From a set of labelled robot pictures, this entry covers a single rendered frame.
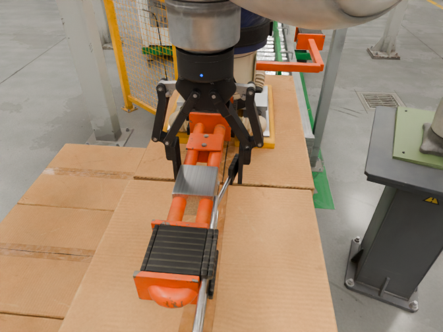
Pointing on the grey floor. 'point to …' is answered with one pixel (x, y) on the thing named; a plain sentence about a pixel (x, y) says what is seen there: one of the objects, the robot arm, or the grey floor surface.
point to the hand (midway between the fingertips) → (208, 166)
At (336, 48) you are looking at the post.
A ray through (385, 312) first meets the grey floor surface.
